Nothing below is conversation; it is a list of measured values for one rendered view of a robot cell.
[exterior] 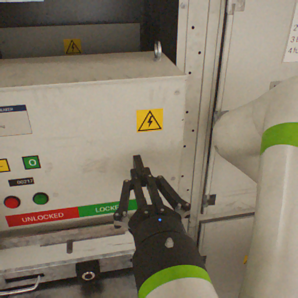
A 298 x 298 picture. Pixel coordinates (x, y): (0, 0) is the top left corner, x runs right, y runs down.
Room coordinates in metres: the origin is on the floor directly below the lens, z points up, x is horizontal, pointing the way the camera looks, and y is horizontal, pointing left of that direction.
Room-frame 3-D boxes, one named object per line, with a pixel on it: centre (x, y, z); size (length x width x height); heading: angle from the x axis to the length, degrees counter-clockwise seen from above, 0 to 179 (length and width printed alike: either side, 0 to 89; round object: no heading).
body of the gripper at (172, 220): (0.32, -0.01, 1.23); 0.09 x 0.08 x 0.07; 11
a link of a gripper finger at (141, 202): (0.38, 0.02, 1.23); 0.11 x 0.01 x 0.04; 13
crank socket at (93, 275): (0.48, 0.16, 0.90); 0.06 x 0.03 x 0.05; 102
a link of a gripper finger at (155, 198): (0.39, -0.01, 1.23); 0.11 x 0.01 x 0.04; 10
